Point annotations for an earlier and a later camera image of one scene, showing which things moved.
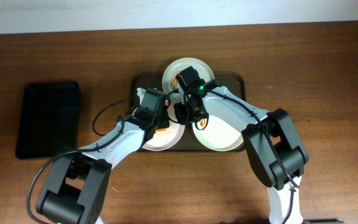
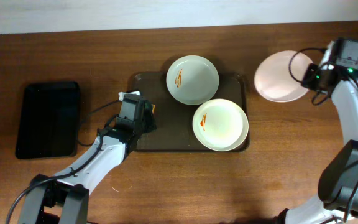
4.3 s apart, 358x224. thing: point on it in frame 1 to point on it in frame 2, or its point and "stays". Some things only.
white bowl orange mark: x=218 y=135 stays
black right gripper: x=183 y=113 to x=309 y=76
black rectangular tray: x=49 y=121 stays
